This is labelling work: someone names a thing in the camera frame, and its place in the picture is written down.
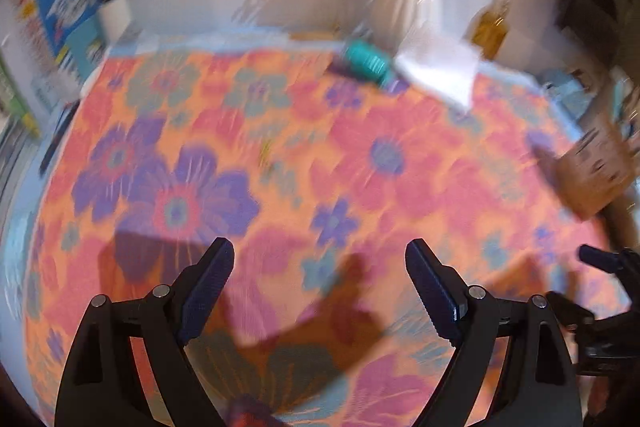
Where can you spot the floral orange tablecloth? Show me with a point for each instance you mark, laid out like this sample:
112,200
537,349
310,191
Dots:
300,147

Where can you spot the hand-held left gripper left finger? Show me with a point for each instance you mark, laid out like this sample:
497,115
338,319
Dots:
207,289

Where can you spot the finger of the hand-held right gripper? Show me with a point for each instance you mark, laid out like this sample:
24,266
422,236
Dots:
600,257
567,309

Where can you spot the blue wall poster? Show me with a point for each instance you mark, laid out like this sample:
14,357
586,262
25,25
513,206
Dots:
65,17

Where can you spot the teal round container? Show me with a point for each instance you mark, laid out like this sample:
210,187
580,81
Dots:
367,61

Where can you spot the cardboard box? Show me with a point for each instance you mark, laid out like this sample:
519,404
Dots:
595,167

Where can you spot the blue cloth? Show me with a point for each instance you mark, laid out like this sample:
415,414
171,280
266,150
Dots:
570,94

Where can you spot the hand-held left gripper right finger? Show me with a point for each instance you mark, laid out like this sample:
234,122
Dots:
432,289

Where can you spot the amber glass bottle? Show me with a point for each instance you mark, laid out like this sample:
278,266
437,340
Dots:
492,32

